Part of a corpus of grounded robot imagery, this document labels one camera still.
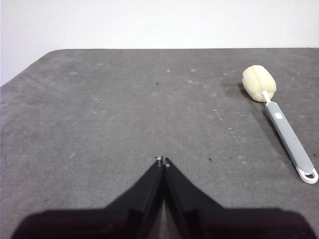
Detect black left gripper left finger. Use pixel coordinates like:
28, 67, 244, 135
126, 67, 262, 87
11, 156, 164, 239

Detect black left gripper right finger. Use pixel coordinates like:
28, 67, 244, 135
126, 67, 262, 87
164, 157, 317, 239

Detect grey-handled sponge cup brush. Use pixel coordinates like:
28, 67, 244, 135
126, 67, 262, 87
241, 65, 319, 184

